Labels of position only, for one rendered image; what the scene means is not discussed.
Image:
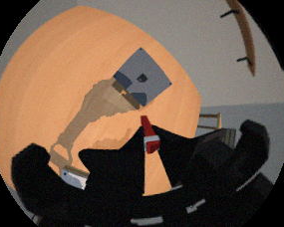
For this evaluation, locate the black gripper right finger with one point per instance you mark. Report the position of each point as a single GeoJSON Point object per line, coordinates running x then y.
{"type": "Point", "coordinates": [178, 152]}

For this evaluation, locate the dark red peg with white band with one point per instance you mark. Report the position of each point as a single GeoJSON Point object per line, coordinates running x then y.
{"type": "Point", "coordinates": [151, 139]}

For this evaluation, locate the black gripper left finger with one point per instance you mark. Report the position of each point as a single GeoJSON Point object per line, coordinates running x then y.
{"type": "Point", "coordinates": [128, 159]}

